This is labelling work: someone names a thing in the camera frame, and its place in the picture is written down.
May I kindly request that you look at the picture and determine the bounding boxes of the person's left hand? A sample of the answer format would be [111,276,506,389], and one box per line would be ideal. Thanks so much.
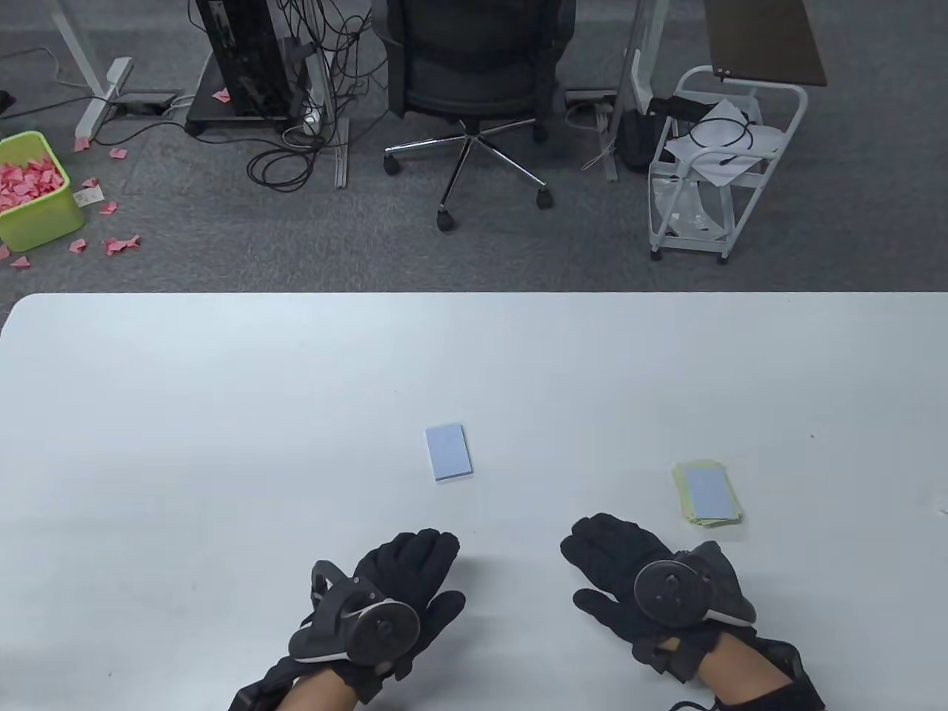
[335,530,466,704]

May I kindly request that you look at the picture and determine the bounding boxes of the person's right hand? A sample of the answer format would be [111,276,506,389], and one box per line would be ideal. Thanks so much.
[561,513,758,681]

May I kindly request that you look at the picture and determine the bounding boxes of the stack of torn sticky notes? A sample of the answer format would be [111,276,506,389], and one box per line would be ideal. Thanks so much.
[672,460,744,529]

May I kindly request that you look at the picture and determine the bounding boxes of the person's right forearm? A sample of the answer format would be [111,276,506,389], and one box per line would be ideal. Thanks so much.
[695,635,797,708]

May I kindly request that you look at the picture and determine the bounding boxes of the person's left forearm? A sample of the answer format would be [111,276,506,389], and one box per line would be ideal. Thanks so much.
[274,670,375,711]

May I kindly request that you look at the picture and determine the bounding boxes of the grey right hand controller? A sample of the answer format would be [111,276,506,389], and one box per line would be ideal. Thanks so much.
[633,541,758,629]

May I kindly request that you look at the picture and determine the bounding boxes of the grey hand controller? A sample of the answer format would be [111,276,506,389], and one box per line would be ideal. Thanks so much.
[287,561,421,664]
[633,541,758,629]

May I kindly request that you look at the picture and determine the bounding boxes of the grey left hand controller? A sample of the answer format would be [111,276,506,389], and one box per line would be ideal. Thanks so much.
[287,561,421,664]

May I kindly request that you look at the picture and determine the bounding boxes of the white metal utility cart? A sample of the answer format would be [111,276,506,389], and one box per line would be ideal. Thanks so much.
[648,65,808,265]

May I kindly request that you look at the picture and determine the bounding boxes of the clear plastic bag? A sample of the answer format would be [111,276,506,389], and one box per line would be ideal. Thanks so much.
[652,178,730,241]

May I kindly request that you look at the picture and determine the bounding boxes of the white paper sheets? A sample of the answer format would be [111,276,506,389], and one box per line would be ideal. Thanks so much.
[664,99,784,187]

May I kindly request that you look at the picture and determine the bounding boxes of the white desk leg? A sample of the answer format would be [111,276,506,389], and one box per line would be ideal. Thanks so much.
[53,0,136,140]
[310,0,350,189]
[604,0,652,183]

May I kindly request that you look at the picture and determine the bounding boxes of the black bag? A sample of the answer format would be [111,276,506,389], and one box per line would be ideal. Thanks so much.
[617,109,671,175]

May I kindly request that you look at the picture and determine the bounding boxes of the scattered pink floor scraps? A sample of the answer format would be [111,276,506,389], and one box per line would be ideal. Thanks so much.
[0,136,141,269]

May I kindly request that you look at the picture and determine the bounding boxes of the black device on cart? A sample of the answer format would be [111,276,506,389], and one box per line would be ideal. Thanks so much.
[648,95,708,119]

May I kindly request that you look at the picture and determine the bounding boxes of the black office chair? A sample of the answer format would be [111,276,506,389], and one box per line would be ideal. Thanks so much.
[374,0,577,233]

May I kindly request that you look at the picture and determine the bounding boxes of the black rolling computer stand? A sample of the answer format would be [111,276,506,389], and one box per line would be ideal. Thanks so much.
[184,52,297,138]

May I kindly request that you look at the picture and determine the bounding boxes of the green plastic bin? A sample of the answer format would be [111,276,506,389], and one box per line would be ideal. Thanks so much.
[0,131,87,253]

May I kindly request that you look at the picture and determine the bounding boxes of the dark grey power strip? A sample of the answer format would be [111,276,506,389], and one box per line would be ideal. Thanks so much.
[115,91,178,116]

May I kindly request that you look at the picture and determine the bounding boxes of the dark brown board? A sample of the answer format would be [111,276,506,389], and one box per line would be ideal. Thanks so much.
[702,0,828,88]

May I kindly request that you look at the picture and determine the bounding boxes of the black computer tower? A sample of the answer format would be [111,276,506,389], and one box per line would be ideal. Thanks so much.
[194,0,291,118]

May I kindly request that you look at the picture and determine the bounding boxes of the pile of pink paper scraps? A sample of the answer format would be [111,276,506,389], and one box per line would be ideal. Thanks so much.
[0,154,66,210]

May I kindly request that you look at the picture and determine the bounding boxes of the black cable on cart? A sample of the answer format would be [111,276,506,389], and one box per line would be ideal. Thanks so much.
[689,115,758,165]

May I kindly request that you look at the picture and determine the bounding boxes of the bundle of black cables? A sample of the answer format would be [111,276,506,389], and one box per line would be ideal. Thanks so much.
[247,0,393,193]

